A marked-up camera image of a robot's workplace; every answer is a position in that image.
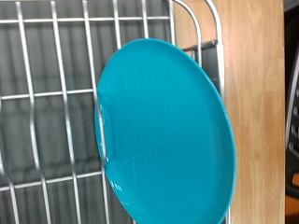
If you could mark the blue plate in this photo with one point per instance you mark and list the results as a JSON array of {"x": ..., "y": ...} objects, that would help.
[{"x": 168, "y": 133}]

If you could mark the dark grey dish rack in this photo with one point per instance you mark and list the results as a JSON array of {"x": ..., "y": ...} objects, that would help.
[{"x": 46, "y": 56}]

